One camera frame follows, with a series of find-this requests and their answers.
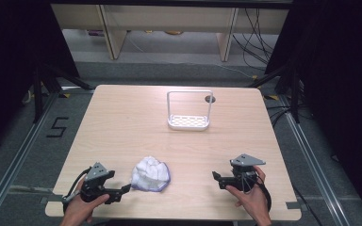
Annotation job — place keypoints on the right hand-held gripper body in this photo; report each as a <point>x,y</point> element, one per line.
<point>245,172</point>

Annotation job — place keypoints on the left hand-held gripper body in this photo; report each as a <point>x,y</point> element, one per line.
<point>94,175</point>

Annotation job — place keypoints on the white cloth with purple edge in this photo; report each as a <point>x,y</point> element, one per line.
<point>151,174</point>

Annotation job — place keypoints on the white plastic rack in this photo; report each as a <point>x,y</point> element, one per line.
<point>188,121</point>

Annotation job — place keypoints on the person's right hand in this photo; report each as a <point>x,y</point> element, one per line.
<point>254,201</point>

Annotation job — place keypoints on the person's left hand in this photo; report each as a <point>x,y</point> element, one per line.
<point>78,208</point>

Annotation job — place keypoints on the grey tape strip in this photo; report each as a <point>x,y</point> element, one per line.
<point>292,205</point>
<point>51,199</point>

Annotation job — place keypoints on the black metal stand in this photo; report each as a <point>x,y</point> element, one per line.
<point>44,91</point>
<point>290,91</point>

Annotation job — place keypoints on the black curtain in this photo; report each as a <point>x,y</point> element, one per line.
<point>342,78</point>
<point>9,62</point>

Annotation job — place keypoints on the yellow object under bench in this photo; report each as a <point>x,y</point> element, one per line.
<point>173,32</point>

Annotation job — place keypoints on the aluminium floor rail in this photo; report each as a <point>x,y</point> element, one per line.
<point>15,160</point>
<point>314,169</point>

